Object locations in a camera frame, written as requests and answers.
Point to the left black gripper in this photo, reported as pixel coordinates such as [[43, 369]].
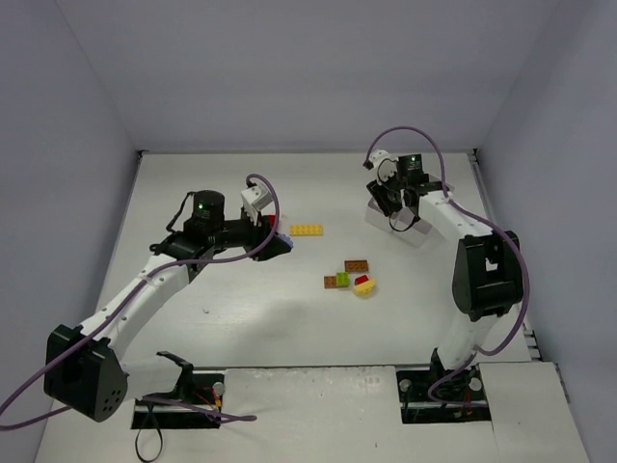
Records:
[[263, 236]]

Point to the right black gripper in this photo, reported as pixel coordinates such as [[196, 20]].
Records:
[[382, 196]]

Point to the purple lego brick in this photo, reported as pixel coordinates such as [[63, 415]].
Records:
[[286, 239]]

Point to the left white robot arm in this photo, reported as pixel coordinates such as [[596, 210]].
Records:
[[85, 369]]

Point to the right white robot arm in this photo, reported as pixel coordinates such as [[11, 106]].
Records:
[[487, 280]]

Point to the left white container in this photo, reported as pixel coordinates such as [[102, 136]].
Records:
[[375, 217]]

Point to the white container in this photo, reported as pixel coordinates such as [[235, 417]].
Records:
[[375, 217], [407, 227]]

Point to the yellow long lego plate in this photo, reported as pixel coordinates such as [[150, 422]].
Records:
[[306, 230]]

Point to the right white container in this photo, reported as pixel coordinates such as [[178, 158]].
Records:
[[407, 227]]

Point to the brown lego plate with green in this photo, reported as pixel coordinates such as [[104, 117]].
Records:
[[330, 282]]

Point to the green lego on brown plate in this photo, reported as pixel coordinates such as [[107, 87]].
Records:
[[342, 279]]

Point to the small red lego brick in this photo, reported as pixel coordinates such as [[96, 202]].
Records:
[[361, 280]]

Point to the yellow half-round lego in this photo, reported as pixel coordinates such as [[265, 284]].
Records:
[[364, 288]]

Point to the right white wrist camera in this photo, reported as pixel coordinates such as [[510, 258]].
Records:
[[382, 164]]

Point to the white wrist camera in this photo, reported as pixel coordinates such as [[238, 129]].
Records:
[[255, 198], [382, 164]]

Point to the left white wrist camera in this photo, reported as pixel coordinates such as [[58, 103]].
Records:
[[255, 198]]

